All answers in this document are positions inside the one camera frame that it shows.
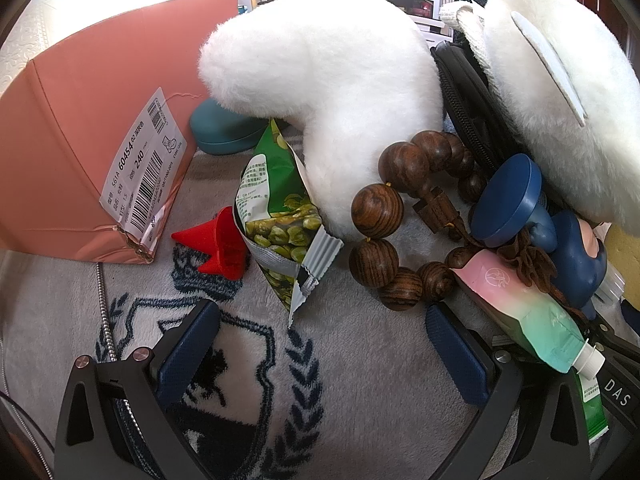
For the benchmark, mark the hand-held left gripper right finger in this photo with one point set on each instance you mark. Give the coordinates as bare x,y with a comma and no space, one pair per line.
457,355

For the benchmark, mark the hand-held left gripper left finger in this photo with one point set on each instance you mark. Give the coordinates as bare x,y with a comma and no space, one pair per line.
187,355

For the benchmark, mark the red plastic piece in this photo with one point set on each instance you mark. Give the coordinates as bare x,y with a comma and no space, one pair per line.
220,245

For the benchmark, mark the dark blue plastic toy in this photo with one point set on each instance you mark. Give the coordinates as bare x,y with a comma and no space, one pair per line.
505,200

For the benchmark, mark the pink cardboard box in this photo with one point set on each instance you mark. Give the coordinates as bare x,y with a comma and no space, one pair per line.
75,135

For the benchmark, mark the white plush toy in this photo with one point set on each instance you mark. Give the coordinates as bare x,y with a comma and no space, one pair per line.
325,85

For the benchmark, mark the green white tube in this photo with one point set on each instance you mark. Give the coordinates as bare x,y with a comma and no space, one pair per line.
592,410

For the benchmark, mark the pink green tube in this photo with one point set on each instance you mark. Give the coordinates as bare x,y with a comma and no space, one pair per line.
525,310

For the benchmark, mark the grey printed blanket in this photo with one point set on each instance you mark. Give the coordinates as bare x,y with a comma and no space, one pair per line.
350,385

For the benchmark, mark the yellow cloth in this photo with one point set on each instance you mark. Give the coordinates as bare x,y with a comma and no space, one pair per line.
625,255

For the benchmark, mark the green snack packet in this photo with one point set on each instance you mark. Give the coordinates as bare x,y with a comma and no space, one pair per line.
280,220

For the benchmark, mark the teal glasses case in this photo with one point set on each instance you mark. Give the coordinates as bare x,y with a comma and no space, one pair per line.
215,130

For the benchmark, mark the black zip case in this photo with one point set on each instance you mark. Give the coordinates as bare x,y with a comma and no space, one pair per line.
470,100

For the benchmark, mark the white ribbed knit cloth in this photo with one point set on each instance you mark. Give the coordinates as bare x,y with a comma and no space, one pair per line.
465,20

